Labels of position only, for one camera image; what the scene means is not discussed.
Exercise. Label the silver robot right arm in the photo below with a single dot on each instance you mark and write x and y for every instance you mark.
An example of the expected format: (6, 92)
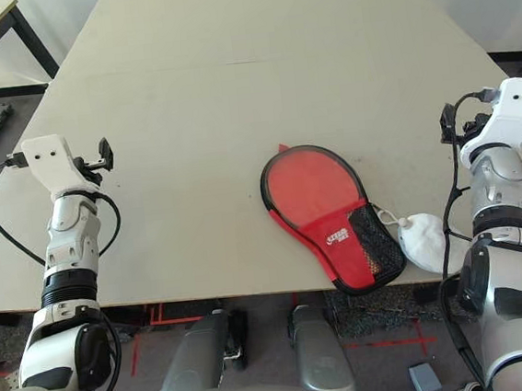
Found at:
(495, 182)

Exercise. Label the black bar with metal clip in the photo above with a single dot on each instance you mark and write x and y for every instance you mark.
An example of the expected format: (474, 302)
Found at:
(240, 341)

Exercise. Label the dark speckled floor mat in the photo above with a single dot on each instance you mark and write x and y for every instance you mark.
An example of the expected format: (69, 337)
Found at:
(374, 309)

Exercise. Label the black and red paddle case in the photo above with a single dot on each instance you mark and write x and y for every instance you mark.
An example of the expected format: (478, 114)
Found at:
(337, 262)

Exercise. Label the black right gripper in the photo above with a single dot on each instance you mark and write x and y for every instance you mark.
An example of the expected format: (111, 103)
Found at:
(476, 125)

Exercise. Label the grey robot leg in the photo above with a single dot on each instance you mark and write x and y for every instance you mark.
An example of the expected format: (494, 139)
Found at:
(193, 359)
(317, 352)

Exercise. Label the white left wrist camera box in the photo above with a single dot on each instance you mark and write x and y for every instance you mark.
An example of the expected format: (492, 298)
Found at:
(49, 160)

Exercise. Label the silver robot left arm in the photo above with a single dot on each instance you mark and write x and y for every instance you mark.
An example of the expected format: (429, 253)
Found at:
(68, 232)

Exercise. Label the grey robot right leg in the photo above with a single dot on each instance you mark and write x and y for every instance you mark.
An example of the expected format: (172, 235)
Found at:
(317, 352)

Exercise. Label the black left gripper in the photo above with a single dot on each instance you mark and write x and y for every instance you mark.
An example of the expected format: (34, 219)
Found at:
(88, 171)

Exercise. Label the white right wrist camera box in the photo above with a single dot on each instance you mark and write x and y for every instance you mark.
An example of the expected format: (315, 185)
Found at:
(512, 111)

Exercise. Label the black table base foot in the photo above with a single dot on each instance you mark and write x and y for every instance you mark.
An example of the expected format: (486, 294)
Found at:
(5, 319)
(428, 292)

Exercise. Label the grey robot left leg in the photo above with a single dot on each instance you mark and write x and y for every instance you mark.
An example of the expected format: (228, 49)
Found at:
(193, 359)

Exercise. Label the grey foot pedal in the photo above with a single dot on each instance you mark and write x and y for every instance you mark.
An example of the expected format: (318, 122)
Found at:
(424, 378)

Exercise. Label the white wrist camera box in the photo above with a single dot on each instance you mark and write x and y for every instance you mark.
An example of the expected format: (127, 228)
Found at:
(49, 160)
(512, 111)

